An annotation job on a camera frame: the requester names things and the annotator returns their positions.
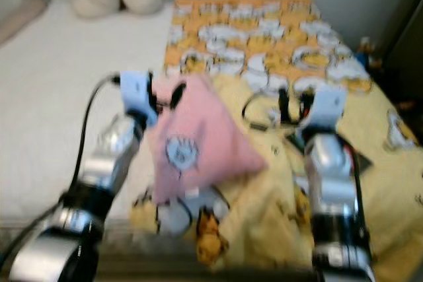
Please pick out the pink pillow with cat print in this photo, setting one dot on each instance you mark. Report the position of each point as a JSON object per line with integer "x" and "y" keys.
{"x": 205, "y": 137}

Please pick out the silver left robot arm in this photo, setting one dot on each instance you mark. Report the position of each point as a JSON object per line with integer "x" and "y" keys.
{"x": 112, "y": 156}

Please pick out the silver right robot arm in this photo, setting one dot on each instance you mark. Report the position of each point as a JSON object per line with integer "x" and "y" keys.
{"x": 334, "y": 189}

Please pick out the white quilted mattress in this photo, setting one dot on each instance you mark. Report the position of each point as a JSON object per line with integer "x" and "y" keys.
{"x": 59, "y": 110}

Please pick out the yellow cat print quilt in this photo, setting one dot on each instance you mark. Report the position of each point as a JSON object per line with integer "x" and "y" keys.
{"x": 264, "y": 216}

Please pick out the grey brown wardrobe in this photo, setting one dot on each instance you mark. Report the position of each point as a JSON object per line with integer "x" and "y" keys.
{"x": 403, "y": 51}

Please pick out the grey floral print headboard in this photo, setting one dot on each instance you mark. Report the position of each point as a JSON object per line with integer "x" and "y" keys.
{"x": 16, "y": 4}

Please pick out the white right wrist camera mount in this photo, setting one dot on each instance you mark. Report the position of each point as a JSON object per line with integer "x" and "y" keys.
{"x": 327, "y": 107}

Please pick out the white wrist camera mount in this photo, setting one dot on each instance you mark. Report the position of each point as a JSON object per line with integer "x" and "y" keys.
{"x": 327, "y": 107}
{"x": 135, "y": 87}

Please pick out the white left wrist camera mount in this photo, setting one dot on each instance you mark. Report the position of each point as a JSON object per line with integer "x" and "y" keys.
{"x": 135, "y": 87}

